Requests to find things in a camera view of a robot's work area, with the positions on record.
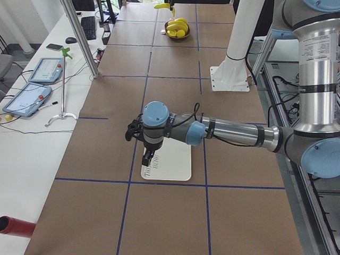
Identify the black label box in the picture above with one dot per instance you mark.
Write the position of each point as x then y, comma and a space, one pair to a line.
105, 37

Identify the teach pendant tablet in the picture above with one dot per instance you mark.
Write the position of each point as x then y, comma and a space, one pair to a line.
27, 101
48, 70

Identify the near teach pendant tablet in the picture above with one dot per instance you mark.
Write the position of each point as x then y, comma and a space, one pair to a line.
27, 101

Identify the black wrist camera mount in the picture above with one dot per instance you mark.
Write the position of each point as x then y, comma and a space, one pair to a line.
135, 129

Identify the brown wicker basket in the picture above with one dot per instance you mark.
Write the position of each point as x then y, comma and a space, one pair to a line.
177, 29

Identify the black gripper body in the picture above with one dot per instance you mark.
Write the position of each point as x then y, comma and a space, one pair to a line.
153, 146

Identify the black computer mouse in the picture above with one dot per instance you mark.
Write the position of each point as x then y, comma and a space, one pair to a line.
70, 40

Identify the yellow banana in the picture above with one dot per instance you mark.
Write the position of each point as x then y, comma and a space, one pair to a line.
178, 20
176, 26
162, 6

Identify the grey bear serving tray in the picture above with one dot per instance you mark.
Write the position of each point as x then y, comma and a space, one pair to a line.
172, 162

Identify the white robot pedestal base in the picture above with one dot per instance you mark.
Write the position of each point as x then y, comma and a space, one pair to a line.
231, 74

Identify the yellow mango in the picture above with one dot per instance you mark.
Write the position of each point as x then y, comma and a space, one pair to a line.
172, 33

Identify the yellow lemon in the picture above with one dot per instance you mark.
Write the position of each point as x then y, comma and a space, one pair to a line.
180, 33

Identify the black keyboard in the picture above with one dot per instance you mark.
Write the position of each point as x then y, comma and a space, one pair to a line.
89, 27

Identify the aluminium frame post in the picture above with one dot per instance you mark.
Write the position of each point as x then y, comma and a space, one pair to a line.
80, 35

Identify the far teach pendant tablet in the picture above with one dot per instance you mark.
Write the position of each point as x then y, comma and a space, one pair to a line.
48, 70

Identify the smartphone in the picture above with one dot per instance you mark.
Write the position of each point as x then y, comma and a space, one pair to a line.
54, 47

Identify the red cylinder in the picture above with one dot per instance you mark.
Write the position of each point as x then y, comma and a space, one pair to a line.
17, 227

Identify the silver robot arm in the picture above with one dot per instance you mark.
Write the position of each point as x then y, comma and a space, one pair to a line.
313, 143

